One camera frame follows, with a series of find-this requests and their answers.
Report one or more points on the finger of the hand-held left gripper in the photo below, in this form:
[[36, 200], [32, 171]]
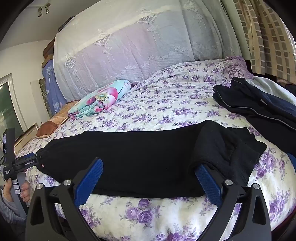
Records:
[[42, 155]]

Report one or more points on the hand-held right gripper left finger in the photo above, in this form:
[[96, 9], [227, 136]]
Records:
[[92, 178]]

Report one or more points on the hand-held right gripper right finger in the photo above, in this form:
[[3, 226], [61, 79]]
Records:
[[208, 183]]

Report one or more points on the black pants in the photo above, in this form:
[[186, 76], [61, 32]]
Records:
[[138, 157]]

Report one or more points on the person's left forearm grey sleeve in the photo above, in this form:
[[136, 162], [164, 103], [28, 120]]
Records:
[[10, 210]]

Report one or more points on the person's left hand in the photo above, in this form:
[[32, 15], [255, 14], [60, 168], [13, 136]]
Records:
[[25, 192]]

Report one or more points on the brown orange pillow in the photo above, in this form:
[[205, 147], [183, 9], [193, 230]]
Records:
[[53, 125]]

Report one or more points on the white framed window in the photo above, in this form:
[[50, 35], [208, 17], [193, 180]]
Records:
[[9, 109]]

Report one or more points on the folded teal pink floral quilt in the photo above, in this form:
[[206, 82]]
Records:
[[101, 99]]

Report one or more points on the purple floral bed sheet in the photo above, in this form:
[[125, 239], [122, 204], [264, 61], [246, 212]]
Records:
[[161, 104]]

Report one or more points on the dark navy clothing pile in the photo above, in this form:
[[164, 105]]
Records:
[[254, 104]]

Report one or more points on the wooden box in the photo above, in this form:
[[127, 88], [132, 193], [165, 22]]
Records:
[[48, 51]]

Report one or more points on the light grey garment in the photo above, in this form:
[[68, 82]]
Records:
[[272, 85]]

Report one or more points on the white lace cover cloth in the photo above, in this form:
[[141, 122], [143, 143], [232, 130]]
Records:
[[138, 46]]

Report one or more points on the ceiling spot lamp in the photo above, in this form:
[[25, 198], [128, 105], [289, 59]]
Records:
[[44, 10]]

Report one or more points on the beige checkered curtain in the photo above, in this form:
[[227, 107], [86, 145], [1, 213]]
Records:
[[266, 34]]

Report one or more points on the landscape wall poster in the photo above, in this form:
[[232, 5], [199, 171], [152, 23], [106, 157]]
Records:
[[44, 92]]

